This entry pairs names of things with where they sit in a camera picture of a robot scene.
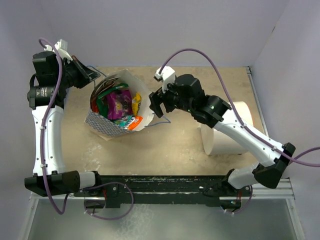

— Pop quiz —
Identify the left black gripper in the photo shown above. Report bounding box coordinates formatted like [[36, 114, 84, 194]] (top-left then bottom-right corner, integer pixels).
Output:
[[56, 55, 101, 90]]

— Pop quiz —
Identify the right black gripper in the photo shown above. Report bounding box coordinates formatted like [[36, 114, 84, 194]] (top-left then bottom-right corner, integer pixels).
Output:
[[149, 79, 194, 118]]

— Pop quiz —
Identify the green Real crisps bag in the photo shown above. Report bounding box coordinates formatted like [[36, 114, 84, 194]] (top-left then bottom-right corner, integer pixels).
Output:
[[98, 83, 129, 119]]

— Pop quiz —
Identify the blue checkered paper bag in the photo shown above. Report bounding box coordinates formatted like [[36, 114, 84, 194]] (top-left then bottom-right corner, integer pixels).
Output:
[[84, 69, 171, 140]]

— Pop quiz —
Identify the red Doritos bag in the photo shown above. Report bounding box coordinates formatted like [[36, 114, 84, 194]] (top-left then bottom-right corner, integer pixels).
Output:
[[90, 77, 119, 113]]

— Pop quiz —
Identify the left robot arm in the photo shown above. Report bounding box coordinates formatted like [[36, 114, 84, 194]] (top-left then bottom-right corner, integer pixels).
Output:
[[24, 49, 103, 197]]

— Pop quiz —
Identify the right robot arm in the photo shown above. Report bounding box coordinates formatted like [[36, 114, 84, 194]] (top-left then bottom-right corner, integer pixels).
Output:
[[149, 73, 296, 196]]

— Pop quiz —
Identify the yellow M&M's bag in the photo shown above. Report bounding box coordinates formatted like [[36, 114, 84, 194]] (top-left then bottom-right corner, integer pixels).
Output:
[[131, 92, 142, 116]]

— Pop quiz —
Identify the orange Fox's candy bag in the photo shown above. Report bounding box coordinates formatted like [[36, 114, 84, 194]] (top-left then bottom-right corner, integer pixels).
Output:
[[123, 115, 143, 131]]

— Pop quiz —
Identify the purple candy bag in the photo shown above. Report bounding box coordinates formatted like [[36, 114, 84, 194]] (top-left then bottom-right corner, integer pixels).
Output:
[[106, 89, 133, 120]]

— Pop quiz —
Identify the teal Fox's candy bag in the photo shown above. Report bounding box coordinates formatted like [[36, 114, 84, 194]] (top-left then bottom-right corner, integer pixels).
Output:
[[112, 115, 135, 128]]

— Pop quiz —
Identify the white cylindrical container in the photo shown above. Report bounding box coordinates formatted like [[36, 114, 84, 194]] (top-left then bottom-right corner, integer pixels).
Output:
[[200, 101, 254, 156]]

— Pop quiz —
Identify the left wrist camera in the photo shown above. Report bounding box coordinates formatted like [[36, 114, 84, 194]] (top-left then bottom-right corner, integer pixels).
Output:
[[54, 39, 73, 62]]

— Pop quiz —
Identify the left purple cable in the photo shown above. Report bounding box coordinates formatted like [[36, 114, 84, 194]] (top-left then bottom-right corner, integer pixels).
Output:
[[38, 37, 70, 215]]

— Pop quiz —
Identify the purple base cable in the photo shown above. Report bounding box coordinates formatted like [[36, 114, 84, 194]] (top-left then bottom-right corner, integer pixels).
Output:
[[83, 182, 135, 221]]

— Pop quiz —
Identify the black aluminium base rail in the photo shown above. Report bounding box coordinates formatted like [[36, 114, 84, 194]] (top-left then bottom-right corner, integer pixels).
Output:
[[29, 174, 293, 208]]

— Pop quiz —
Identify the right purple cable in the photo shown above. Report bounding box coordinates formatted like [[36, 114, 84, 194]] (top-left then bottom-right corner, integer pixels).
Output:
[[159, 48, 320, 168]]

